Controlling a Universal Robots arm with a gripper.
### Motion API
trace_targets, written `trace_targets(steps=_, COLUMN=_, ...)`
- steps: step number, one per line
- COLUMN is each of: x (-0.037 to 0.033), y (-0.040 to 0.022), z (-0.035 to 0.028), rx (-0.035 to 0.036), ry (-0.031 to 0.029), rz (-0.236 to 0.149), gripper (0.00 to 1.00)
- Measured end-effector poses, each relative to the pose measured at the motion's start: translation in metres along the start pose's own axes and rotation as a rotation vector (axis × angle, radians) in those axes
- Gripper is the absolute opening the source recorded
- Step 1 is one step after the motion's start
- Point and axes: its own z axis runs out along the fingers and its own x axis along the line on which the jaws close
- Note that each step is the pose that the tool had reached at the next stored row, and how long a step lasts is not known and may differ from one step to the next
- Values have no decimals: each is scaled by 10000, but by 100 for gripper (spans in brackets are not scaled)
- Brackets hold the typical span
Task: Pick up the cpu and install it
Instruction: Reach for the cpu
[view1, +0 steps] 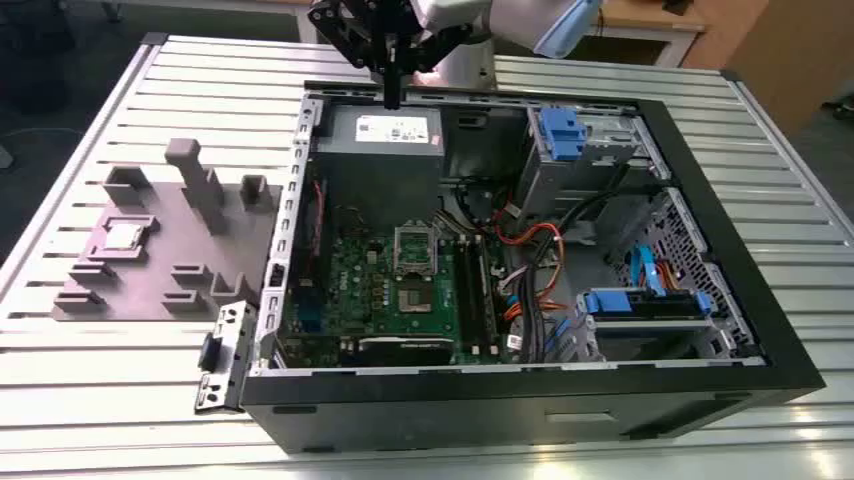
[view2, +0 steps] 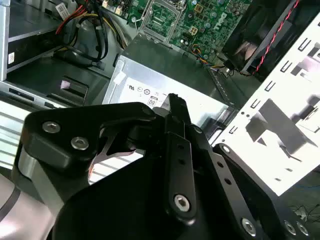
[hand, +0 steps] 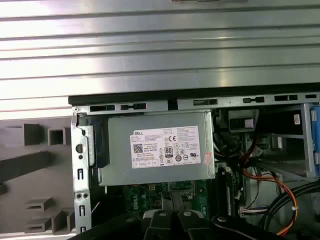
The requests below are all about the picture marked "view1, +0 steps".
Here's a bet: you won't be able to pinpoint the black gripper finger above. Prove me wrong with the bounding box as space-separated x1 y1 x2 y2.
393 20 483 110
306 0 397 110

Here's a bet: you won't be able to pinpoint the silver CPU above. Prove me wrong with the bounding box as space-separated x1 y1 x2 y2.
99 223 146 251

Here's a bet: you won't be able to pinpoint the CPU socket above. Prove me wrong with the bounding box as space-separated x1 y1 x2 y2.
394 278 446 317

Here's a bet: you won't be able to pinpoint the blue plastic disk carrier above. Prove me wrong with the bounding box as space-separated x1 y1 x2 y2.
541 107 589 162

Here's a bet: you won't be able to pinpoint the grey power supply unit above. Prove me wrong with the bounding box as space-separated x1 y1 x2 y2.
311 103 447 236

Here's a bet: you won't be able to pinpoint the black case fan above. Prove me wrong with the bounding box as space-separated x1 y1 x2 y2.
457 178 517 227

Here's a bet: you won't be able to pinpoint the tall metal drive cage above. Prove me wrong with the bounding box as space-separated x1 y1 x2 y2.
517 102 673 221

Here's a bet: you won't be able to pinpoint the wooden desk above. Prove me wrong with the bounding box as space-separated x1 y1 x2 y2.
293 0 709 69

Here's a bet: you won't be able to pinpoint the metal socket cover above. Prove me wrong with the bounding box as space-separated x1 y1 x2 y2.
393 218 443 280

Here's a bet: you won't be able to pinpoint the green motherboard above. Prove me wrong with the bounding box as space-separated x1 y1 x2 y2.
277 219 529 366

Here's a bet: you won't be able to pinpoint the black RAM slot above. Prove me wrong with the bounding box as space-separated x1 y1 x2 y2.
454 235 483 355
470 235 502 355

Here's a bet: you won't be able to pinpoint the wooden cabinet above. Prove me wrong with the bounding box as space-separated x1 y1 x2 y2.
680 0 854 136

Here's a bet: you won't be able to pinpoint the grey parts rack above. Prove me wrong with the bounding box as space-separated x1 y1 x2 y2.
50 138 286 324

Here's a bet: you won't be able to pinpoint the hard disk in blue carrier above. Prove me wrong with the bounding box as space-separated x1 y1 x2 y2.
577 289 714 321

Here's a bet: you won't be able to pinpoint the black graphics card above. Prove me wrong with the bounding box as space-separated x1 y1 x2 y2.
337 335 455 366

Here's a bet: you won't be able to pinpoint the metal expansion slot latch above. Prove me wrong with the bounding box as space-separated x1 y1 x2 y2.
193 299 259 414

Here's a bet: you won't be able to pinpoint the black chair base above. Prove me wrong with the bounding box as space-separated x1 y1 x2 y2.
824 93 854 121

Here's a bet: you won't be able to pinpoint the low metal disk bay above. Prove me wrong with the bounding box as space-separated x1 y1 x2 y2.
566 299 762 362

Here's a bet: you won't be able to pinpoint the black PC case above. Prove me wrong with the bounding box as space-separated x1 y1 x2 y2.
237 79 829 454

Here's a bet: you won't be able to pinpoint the yellow black power wires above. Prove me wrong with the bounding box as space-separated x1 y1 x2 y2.
431 208 483 239

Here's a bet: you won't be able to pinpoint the orange wire bundle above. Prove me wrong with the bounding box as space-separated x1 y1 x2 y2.
497 222 569 321

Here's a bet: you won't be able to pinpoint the blue flat data wire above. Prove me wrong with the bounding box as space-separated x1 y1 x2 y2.
626 244 669 296

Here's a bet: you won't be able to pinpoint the black cable bundle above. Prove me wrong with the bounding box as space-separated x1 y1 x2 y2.
517 184 669 362

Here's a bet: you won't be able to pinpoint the orange flat data wire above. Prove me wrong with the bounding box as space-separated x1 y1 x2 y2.
657 262 684 295

